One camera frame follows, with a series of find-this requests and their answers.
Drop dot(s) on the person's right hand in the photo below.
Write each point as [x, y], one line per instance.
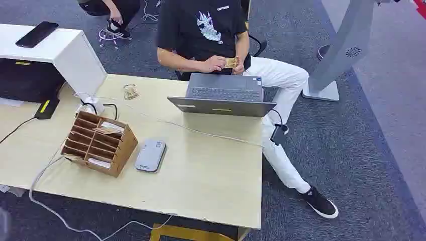
[214, 64]

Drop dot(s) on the person's left hand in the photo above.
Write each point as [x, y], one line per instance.
[239, 68]

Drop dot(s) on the seated person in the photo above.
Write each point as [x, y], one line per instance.
[199, 43]

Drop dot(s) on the grey open laptop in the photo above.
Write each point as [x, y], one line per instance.
[223, 106]

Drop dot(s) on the black laptop power brick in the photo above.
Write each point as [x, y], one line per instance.
[279, 134]

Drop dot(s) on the dark round base purple rim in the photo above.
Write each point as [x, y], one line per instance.
[322, 51]

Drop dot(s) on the crouching person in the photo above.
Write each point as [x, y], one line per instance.
[126, 8]

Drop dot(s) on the grey kiosk stand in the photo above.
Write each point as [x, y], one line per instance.
[342, 40]

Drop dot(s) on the flat grey card reader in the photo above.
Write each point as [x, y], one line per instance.
[149, 155]

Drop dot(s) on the pale card with print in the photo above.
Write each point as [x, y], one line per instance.
[110, 127]

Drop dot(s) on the wooden slotted card box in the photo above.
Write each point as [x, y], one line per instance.
[124, 149]

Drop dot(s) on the white power plug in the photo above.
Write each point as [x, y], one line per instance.
[90, 101]

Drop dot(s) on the white cabinet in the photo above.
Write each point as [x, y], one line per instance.
[76, 63]

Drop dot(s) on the plain white card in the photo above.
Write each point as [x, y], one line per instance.
[99, 163]

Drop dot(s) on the black adapter with yellow label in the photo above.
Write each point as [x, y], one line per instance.
[46, 109]

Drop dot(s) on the black smartphone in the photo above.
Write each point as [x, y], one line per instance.
[36, 34]

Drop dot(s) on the white paper sheet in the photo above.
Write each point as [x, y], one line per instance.
[10, 102]

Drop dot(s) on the yellow wooden frame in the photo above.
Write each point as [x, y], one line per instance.
[186, 233]

